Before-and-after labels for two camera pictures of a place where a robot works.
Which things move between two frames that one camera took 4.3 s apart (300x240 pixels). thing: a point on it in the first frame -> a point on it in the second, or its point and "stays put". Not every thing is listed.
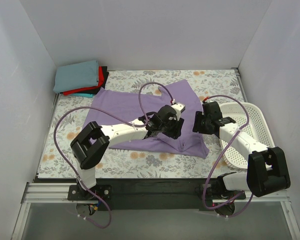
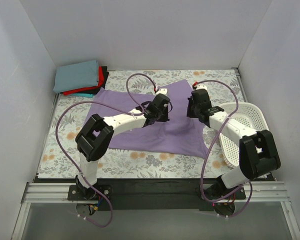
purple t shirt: [110, 108] stays put
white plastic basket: [251, 117] stays put
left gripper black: [176, 127] -> [163, 116]
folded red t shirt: [101, 81] stays put
